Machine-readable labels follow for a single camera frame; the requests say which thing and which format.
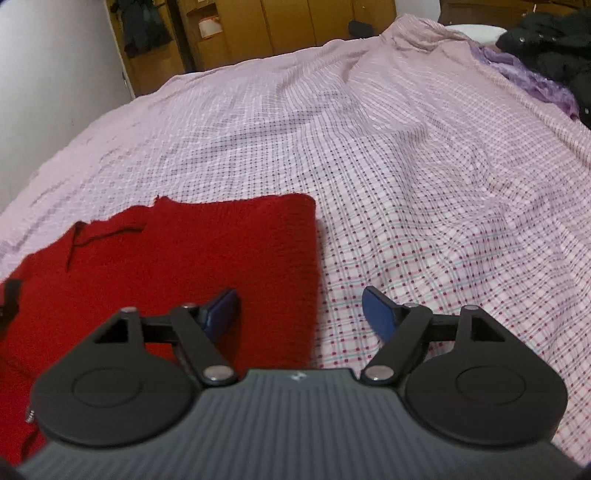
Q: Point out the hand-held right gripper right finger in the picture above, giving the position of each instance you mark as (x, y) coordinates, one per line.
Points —
(379, 314)

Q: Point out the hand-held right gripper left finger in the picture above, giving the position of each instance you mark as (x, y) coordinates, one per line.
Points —
(224, 314)

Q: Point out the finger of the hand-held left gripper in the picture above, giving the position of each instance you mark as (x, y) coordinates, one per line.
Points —
(10, 297)

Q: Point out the red knitted sweater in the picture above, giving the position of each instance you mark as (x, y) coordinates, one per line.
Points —
(194, 258)

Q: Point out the pink plaid bedspread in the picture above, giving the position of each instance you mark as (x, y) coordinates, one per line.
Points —
(415, 161)

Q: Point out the purple cloth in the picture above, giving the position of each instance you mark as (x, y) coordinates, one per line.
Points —
(531, 74)

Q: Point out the small black object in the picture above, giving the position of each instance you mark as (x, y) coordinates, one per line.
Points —
(364, 28)

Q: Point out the white item on wardrobe shelf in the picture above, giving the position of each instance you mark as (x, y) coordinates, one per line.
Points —
(210, 26)

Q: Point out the wooden wardrobe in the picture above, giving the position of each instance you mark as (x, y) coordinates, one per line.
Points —
(277, 23)

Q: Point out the white pillow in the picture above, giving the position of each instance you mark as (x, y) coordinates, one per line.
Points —
(475, 32)

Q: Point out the hanging black jacket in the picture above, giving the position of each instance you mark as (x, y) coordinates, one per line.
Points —
(138, 25)

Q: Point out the black padded jacket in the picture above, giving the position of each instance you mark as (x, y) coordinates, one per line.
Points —
(549, 41)

